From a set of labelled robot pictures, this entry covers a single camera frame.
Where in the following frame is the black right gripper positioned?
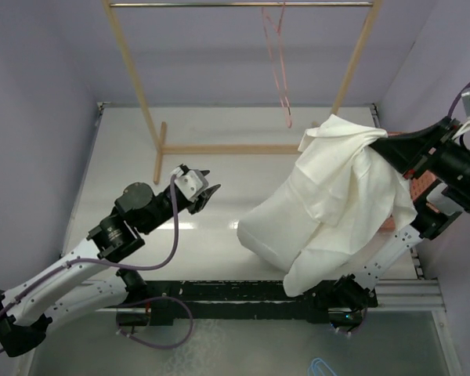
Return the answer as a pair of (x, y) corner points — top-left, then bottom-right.
(366, 116), (470, 213)

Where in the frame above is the white dress shirt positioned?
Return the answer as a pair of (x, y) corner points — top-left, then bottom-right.
(237, 115), (417, 297)

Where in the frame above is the pink wire hanger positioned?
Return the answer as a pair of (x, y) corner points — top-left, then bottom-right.
(261, 2), (293, 128)

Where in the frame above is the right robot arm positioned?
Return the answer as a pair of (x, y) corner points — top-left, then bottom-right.
(324, 117), (470, 313)

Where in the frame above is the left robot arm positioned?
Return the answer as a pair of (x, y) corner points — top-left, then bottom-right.
(0, 164), (220, 357)

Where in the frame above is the pink plastic basket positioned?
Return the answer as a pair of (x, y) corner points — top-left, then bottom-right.
(379, 131), (455, 234)

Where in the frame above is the wooden clothes rack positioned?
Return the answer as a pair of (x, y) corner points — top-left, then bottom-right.
(102, 1), (383, 183)

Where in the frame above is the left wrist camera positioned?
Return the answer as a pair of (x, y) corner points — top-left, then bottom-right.
(171, 164), (208, 202)

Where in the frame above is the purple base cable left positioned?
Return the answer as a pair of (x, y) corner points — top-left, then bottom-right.
(115, 294), (196, 348)

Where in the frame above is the aluminium table rail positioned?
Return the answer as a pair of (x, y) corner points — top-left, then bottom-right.
(374, 280), (446, 312)

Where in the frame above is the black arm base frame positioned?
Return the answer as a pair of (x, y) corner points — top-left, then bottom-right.
(116, 275), (378, 329)

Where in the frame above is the blue wire hanger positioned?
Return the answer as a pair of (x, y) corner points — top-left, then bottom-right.
(307, 358), (337, 376)

